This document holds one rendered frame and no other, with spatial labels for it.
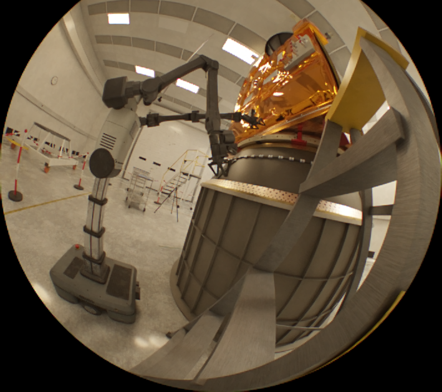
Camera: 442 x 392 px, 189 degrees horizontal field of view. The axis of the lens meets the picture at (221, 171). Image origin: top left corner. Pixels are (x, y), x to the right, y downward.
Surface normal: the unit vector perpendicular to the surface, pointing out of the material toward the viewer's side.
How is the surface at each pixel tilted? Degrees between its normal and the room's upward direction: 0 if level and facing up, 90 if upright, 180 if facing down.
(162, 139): 90
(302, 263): 90
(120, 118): 90
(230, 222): 90
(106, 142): 100
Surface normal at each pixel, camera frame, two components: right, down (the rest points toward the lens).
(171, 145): 0.38, -0.04
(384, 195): -0.88, -0.33
